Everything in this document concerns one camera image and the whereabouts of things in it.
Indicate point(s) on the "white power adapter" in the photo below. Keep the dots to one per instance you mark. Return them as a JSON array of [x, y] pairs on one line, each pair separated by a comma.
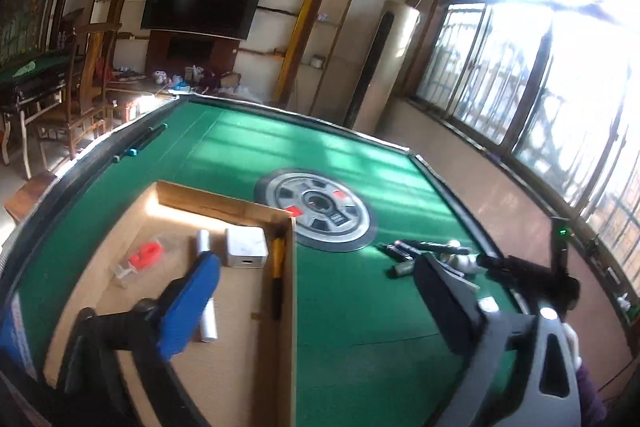
[[245, 247]]

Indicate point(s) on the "flat screen television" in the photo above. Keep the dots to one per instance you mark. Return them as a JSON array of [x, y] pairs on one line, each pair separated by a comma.
[[202, 4]]

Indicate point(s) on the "person's right hand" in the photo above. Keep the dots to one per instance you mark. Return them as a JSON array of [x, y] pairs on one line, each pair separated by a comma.
[[573, 344]]

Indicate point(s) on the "black pen with red mark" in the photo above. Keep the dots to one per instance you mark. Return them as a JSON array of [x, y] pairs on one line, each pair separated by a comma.
[[397, 250]]

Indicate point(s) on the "green mahjong table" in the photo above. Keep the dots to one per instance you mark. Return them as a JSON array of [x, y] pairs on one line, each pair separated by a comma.
[[350, 157]]

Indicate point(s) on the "wooden chair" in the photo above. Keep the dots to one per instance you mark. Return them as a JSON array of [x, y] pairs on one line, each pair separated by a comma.
[[87, 107]]

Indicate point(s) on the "white shelf container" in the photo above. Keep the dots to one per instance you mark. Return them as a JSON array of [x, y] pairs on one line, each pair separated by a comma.
[[316, 62]]

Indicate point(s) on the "clear plastic piece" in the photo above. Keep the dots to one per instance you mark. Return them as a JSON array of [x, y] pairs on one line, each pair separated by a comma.
[[123, 274]]

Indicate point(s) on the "person's right forearm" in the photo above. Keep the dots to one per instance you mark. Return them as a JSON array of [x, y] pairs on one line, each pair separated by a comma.
[[590, 397]]

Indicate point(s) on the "wooden stool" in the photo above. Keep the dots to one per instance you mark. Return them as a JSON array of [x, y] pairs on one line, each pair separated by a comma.
[[27, 199]]

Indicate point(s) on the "cluttered coffee table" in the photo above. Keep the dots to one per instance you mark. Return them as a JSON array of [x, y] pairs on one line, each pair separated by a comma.
[[135, 87]]

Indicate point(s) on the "white spray bottle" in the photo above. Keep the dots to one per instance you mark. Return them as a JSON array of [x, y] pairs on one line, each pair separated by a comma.
[[462, 262]]

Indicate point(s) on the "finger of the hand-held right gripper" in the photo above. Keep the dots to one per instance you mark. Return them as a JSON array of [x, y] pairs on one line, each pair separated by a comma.
[[505, 267]]

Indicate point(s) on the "round table control panel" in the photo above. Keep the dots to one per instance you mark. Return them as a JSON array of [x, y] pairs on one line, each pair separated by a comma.
[[315, 207]]

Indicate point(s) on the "cardboard box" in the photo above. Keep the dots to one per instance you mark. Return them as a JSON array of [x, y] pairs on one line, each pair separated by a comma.
[[240, 357]]

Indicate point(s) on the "white plastic tube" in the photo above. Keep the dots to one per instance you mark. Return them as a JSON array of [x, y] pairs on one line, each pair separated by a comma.
[[202, 242], [209, 324]]

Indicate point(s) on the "small green table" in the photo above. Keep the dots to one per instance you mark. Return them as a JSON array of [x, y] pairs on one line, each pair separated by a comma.
[[30, 69]]

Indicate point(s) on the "standing air conditioner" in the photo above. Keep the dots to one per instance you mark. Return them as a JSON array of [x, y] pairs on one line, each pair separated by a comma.
[[395, 57]]

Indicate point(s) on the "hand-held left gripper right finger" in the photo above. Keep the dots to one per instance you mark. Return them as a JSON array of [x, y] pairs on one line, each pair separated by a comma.
[[447, 307]]

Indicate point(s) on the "red tape dispenser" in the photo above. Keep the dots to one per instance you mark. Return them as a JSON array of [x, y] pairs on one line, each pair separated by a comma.
[[145, 255]]

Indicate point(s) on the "wooden wall unit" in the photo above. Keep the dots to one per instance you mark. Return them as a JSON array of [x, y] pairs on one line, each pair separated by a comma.
[[300, 22]]

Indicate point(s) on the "large window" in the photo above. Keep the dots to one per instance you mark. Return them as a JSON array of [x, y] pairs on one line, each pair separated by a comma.
[[525, 72]]

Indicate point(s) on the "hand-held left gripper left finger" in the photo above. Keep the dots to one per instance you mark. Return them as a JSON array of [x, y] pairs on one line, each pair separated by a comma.
[[192, 302]]

